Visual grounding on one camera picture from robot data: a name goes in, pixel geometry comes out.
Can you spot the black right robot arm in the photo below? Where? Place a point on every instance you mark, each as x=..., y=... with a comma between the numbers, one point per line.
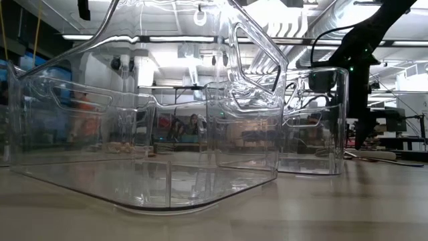
x=374, y=30

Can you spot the black ceiling spotlight cluster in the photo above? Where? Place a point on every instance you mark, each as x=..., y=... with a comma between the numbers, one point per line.
x=375, y=85

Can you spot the black computer monitor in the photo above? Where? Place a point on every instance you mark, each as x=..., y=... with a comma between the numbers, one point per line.
x=398, y=120

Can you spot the black background table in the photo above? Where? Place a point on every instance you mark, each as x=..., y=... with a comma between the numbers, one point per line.
x=401, y=140

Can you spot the clear plastic bin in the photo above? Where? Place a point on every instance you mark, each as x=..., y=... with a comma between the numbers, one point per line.
x=311, y=160
x=3, y=134
x=100, y=187

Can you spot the blue panel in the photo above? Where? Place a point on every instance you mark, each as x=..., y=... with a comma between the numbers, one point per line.
x=53, y=72

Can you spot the person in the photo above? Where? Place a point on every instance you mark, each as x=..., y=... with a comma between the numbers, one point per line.
x=87, y=120
x=193, y=122

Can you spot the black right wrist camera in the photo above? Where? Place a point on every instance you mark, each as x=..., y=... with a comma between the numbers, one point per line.
x=322, y=82

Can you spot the black aluminium table frame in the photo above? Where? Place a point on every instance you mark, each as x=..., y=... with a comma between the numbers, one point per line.
x=414, y=156

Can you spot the black ceiling camera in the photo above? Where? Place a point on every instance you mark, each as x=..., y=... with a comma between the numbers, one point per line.
x=115, y=63
x=225, y=59

